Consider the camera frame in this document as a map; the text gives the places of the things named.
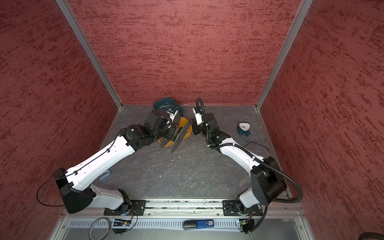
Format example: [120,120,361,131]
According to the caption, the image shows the grey cable spool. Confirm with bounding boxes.
[160,113,192,154]

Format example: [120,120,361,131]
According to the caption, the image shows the black cable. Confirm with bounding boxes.
[242,141,270,152]

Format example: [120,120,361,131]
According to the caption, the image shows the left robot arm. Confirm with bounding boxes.
[54,110,181,215]

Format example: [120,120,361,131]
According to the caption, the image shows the yellow plastic tray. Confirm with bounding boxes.
[158,116,193,148]

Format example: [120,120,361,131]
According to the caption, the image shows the teal plastic tray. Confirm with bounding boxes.
[153,97,184,116]

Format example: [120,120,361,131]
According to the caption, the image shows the teal kitchen scale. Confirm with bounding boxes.
[237,122,251,137]

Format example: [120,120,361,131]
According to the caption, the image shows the small blue object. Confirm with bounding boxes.
[99,170,112,181]

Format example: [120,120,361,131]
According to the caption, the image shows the blue black handheld device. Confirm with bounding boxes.
[182,220,215,231]

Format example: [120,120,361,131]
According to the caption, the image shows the right corner aluminium profile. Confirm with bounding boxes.
[256,0,313,111]

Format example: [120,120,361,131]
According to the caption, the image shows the corner aluminium profile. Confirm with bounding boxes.
[56,0,124,110]
[256,0,313,111]

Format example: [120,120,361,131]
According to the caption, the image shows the left corner aluminium profile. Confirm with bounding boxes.
[56,0,124,110]

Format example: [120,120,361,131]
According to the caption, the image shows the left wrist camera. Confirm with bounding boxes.
[168,109,181,122]

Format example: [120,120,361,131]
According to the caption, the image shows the aluminium rail frame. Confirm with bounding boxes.
[62,197,304,219]

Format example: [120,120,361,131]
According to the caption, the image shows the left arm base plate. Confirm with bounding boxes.
[104,200,147,216]

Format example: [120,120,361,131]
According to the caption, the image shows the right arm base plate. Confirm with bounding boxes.
[222,200,263,217]

